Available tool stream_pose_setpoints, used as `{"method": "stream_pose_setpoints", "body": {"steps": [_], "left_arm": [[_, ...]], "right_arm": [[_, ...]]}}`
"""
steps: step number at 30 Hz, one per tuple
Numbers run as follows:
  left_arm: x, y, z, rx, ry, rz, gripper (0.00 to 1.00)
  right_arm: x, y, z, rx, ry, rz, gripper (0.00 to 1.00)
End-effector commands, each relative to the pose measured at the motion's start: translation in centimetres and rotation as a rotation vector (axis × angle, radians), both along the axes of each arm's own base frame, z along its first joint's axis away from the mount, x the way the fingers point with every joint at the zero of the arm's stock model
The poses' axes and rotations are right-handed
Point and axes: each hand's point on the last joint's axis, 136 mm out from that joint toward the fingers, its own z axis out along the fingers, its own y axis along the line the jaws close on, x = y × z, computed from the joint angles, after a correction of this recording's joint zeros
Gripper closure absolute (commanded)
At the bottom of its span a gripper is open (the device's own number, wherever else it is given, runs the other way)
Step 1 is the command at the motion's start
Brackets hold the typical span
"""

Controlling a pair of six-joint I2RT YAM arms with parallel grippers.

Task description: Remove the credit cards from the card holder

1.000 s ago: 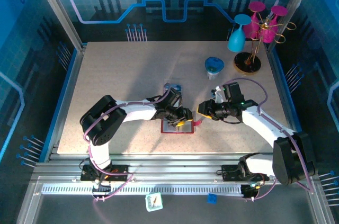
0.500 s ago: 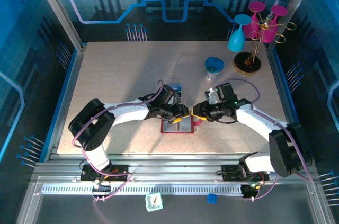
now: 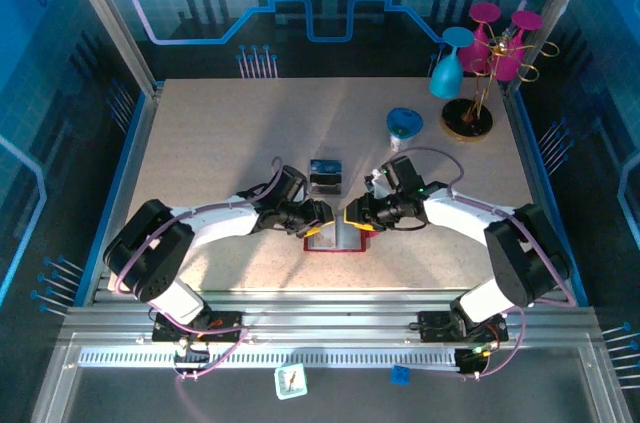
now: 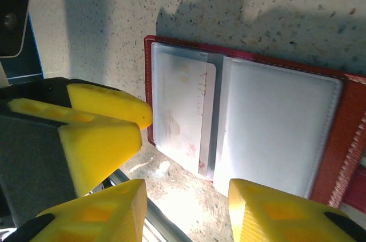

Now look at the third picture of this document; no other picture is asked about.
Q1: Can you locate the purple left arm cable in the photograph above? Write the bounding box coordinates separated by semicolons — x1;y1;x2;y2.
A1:
114;156;285;383

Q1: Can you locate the teal wine glass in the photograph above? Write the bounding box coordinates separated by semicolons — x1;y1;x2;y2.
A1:
429;26;475;98

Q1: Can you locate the gold wire glass rack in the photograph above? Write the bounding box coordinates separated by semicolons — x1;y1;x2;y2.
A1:
439;22;560;143

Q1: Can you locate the white slotted cable duct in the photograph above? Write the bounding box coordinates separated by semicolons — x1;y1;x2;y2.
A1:
78;348;461;370

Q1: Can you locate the black credit card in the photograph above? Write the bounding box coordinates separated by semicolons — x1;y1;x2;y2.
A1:
309;172;344;196

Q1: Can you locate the clear cup with blue lid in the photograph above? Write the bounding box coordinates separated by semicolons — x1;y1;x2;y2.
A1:
386;107;425;153

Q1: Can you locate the white square dial tag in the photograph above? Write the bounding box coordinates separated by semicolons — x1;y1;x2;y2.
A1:
274;363;309;400

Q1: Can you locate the aluminium frame post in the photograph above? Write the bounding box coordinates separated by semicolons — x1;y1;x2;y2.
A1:
502;0;605;97
55;0;166;97

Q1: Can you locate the black controller board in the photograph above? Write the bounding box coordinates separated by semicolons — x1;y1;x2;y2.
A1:
453;345;490;377
172;340;212;375

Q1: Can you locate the red card holder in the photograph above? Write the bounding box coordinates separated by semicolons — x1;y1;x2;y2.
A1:
303;215;379;254

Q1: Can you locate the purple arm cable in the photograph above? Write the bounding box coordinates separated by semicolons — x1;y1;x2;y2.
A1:
384;146;576;382
114;156;285;383

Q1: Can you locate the blue table side trim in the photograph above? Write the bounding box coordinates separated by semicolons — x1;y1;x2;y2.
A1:
73;90;151;308
507;90;590;308

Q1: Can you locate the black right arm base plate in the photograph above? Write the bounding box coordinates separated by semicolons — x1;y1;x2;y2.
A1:
416;310;510;344

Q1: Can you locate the magenta wine glass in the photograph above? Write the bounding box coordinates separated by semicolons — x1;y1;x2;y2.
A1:
491;9;545;83
458;1;503;75

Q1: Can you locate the aluminium frame rail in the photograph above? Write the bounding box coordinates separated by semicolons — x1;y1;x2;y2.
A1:
59;290;601;349

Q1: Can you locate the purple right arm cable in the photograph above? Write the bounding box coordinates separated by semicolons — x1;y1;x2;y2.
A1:
384;146;576;382

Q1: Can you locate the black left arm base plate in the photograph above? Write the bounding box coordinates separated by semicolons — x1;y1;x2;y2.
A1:
151;310;245;344

